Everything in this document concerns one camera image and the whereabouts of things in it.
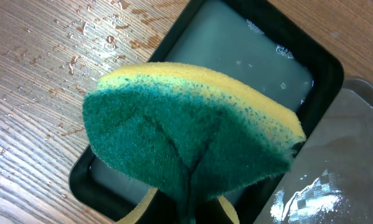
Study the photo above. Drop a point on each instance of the green yellow sponge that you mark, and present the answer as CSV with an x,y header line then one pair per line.
x,y
189,132

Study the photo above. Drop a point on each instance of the dark grey plate tray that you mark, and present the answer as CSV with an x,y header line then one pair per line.
x,y
331,179

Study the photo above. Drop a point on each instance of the black water tray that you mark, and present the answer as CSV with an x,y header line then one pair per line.
x,y
251,41

